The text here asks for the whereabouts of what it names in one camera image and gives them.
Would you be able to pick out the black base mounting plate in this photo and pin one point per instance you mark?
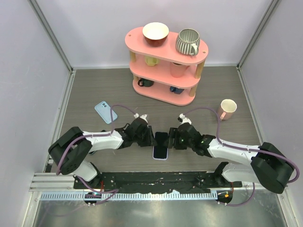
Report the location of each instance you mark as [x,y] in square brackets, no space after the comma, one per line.
[161,182]

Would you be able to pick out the dark blue mug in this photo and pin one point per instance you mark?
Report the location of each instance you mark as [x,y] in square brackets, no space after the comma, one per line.
[176,90]

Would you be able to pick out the black mug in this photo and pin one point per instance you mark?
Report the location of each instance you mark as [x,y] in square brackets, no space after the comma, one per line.
[145,83]

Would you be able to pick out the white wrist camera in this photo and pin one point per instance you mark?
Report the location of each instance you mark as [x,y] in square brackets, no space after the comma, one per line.
[183,119]
[140,119]

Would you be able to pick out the pink three-tier shelf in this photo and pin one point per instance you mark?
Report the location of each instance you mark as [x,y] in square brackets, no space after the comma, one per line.
[160,73]

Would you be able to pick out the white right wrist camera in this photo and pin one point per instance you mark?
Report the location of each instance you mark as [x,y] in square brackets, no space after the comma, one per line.
[183,119]

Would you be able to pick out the lilac phone case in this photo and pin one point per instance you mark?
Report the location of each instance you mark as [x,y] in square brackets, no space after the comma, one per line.
[160,153]

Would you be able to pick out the white cable duct rail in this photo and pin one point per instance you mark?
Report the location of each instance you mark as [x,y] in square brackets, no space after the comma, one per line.
[91,196]

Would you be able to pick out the yellow mug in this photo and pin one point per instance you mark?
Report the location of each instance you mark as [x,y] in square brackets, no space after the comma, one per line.
[151,61]

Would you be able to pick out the red and cream bowl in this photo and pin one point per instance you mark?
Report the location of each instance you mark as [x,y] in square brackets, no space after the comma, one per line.
[155,33]

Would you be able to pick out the pink mug on shelf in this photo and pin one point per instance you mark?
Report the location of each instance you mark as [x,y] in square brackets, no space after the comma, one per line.
[178,70]

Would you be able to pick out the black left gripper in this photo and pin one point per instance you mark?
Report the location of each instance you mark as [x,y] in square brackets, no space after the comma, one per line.
[150,140]

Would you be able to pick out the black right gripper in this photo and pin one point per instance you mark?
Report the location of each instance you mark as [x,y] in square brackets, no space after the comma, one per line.
[173,133]

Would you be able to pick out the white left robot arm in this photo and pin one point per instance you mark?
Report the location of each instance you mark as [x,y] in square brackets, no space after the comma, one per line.
[70,150]

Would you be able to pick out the pink mug on table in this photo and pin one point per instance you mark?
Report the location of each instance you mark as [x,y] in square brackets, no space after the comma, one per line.
[226,109]

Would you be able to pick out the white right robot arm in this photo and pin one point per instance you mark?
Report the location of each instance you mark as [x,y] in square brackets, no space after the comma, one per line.
[263,164]

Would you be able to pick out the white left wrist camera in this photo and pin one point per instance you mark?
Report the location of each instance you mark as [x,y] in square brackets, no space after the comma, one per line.
[140,119]

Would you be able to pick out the light blue phone case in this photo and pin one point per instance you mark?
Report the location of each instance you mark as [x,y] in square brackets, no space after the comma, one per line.
[104,111]

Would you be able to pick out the grey striped mug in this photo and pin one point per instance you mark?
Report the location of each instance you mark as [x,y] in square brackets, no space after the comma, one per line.
[187,42]

